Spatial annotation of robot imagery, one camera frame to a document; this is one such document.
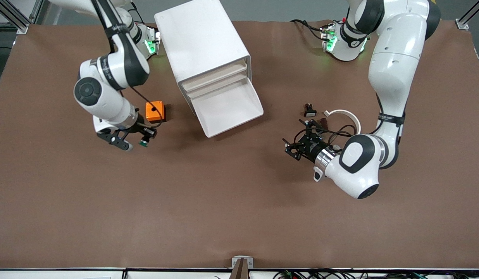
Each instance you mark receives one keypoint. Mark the orange box with hole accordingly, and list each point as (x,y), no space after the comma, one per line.
(154,110)

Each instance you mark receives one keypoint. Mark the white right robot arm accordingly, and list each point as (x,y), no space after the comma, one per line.
(107,100)

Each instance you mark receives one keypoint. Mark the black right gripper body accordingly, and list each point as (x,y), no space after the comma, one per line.
(140,128)

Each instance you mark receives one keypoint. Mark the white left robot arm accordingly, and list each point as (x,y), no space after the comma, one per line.
(394,66)

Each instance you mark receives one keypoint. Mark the brown table cover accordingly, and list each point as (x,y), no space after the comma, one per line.
(224,201)

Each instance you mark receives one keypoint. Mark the green push button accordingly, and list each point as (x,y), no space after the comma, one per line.
(142,145)

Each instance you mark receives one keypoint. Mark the small black switch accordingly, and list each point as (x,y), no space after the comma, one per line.
(310,111)

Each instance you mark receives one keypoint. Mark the brown post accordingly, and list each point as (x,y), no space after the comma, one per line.
(239,271)

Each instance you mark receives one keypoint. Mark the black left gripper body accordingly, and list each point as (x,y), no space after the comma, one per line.
(311,147)

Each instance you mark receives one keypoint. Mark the white curved plastic arc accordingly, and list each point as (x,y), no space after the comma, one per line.
(348,114)

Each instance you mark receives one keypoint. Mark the brown terminal block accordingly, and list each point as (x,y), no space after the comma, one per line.
(324,123)

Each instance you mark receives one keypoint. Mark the grey metal bracket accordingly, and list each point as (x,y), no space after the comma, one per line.
(235,262)

